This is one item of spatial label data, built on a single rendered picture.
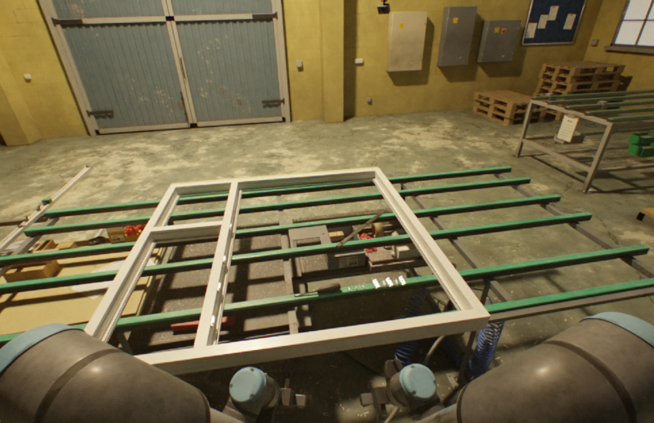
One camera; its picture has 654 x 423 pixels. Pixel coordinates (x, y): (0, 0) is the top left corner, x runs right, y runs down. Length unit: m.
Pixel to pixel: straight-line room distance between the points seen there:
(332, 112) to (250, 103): 1.72
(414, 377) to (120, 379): 0.73
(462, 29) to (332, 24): 2.76
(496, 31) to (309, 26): 3.92
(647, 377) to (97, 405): 0.59
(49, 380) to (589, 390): 0.58
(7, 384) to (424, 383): 0.83
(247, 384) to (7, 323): 1.57
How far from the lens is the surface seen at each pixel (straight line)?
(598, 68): 8.75
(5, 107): 8.44
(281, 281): 1.98
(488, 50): 8.59
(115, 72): 7.82
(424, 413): 1.01
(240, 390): 1.01
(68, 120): 8.47
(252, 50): 7.29
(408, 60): 7.77
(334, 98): 7.20
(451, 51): 8.15
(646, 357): 0.54
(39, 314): 2.28
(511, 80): 9.35
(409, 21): 7.72
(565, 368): 0.48
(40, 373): 0.52
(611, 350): 0.52
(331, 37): 7.06
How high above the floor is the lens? 1.90
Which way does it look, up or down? 30 degrees down
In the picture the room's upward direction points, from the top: 2 degrees counter-clockwise
